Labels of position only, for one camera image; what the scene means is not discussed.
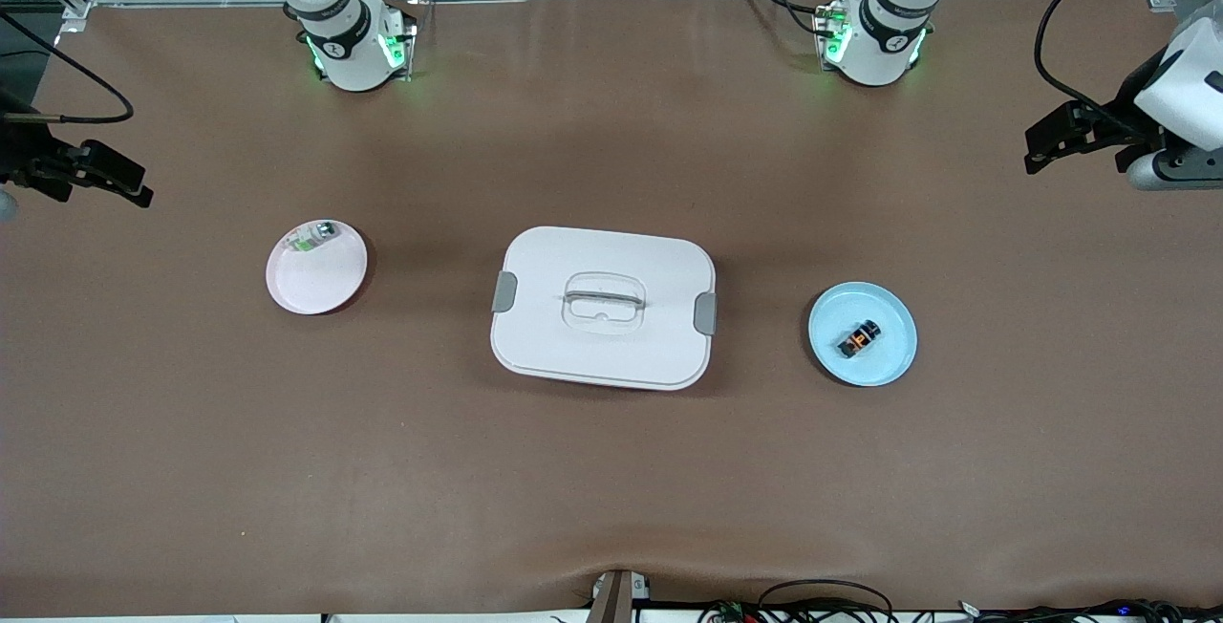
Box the white lidded plastic box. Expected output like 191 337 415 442
490 226 718 392

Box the pink round plate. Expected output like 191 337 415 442
266 219 369 316

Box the light blue round plate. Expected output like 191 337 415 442
808 281 918 388

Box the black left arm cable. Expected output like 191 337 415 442
1035 0 1223 135

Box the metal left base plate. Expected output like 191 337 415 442
812 4 844 62

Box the clear box lid handle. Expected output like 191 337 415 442
559 271 649 333

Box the black cable bundle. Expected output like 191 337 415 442
697 596 1223 623

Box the black cable loop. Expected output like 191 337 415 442
760 580 894 623

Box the brown grey mounting post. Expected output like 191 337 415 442
586 569 653 623

